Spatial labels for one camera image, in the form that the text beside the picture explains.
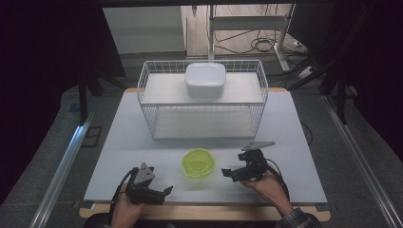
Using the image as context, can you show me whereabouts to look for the white metal desk frame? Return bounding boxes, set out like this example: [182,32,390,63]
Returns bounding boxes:
[207,3,297,73]

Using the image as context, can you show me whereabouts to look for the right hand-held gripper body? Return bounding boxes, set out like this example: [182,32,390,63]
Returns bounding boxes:
[233,141,277,183]

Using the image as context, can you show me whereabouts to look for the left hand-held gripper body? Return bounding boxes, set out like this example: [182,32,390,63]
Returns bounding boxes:
[125,161,166,206]

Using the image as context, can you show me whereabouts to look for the white square container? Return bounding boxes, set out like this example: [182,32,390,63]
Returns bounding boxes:
[183,62,227,100]

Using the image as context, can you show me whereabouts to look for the black metal stand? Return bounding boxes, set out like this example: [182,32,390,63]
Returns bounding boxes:
[318,6,374,125]
[76,71,128,125]

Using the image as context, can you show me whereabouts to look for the aluminium floor rail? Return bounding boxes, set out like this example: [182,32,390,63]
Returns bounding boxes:
[320,94,403,228]
[29,118,94,228]

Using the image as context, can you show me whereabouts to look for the white wire shelf rack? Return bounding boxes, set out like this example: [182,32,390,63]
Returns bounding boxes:
[136,59,270,141]

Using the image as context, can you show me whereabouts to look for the white wall panel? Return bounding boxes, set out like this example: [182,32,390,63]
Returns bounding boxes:
[102,6,186,55]

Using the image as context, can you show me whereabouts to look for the black floor cables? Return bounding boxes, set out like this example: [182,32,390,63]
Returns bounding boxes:
[212,28,307,55]

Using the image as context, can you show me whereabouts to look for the green round container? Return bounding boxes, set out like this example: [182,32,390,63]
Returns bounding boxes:
[181,147,217,181]

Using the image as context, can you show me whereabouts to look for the person's left hand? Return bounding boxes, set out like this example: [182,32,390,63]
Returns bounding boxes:
[110,182,146,228]

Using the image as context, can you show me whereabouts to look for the white power strip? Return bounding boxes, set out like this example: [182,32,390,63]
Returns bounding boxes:
[295,66,318,81]

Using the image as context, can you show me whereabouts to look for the right hand-held gripper cable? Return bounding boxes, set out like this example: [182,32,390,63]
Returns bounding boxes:
[265,157,291,201]

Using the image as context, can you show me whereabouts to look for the person's right hand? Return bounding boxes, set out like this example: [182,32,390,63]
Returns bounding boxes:
[241,171,295,217]

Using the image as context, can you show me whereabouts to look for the black cable beside table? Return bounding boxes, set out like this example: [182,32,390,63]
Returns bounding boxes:
[299,121,315,147]

